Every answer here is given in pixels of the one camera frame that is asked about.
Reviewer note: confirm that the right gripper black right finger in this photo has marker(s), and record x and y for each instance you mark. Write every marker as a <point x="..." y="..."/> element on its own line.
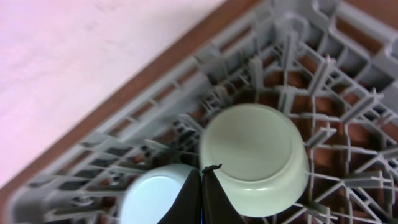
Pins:
<point x="217" y="209"/>

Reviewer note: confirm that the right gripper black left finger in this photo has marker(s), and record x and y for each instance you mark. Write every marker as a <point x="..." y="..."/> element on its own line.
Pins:
<point x="186" y="208"/>

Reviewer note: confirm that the light blue bowl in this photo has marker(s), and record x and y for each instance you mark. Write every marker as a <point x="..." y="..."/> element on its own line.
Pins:
<point x="151" y="195"/>

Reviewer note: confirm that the mint green bowl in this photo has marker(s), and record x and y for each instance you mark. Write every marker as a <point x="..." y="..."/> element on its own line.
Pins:
<point x="263" y="164"/>

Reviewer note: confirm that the grey dishwasher rack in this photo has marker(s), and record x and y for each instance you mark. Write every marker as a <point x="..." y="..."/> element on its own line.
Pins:
<point x="326" y="65"/>

